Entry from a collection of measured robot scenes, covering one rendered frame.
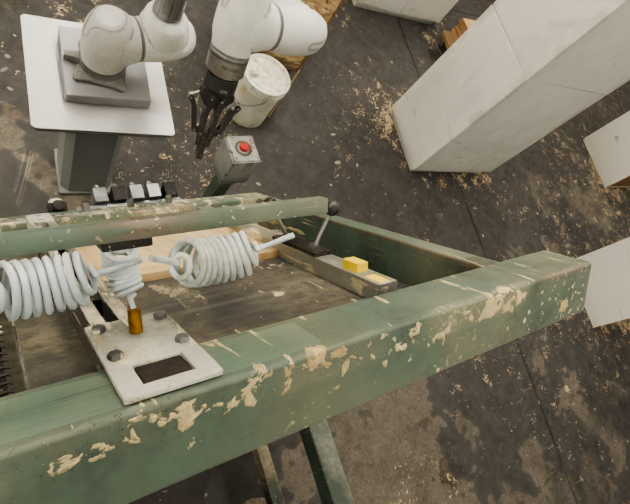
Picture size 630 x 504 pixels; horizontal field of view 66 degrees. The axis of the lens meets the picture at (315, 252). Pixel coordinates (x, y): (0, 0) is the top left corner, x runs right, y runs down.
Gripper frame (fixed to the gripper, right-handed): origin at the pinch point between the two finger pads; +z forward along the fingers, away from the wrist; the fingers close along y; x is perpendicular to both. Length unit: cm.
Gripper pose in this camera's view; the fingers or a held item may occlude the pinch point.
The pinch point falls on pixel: (201, 145)
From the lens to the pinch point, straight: 130.4
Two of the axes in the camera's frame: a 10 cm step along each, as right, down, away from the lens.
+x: -2.5, -7.2, 6.5
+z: -4.0, 6.9, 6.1
